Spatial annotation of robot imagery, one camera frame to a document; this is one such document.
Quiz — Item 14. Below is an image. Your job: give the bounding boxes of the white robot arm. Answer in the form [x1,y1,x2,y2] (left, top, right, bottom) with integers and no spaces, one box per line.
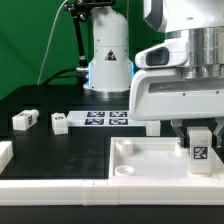
[84,0,224,147]

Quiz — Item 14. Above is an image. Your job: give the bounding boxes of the black camera stand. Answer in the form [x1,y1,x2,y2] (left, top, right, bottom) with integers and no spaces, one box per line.
[64,0,116,73]

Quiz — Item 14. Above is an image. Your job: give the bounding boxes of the white square tabletop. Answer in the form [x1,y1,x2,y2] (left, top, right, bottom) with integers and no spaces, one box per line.
[108,137,224,182]

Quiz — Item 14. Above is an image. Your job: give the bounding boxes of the white left fence piece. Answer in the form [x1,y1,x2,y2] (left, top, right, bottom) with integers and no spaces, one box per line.
[0,141,13,174]

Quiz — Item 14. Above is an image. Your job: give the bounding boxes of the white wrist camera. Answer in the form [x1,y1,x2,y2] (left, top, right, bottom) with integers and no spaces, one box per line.
[135,47,187,69]

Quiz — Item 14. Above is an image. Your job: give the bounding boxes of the white front fence wall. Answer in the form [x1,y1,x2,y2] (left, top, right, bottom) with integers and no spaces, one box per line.
[0,179,224,206]

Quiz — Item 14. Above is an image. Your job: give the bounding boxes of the black cables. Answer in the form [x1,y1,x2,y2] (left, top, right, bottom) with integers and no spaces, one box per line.
[42,67,90,86]

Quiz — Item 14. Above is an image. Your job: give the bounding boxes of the white marker base plate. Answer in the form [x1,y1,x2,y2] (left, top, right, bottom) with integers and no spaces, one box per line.
[67,110,145,127]

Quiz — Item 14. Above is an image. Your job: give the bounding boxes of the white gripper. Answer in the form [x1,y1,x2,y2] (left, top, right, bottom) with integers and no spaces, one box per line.
[129,68,224,148]

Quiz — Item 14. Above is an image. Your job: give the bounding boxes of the white cable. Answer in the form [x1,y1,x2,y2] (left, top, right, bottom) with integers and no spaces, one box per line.
[37,0,69,86]

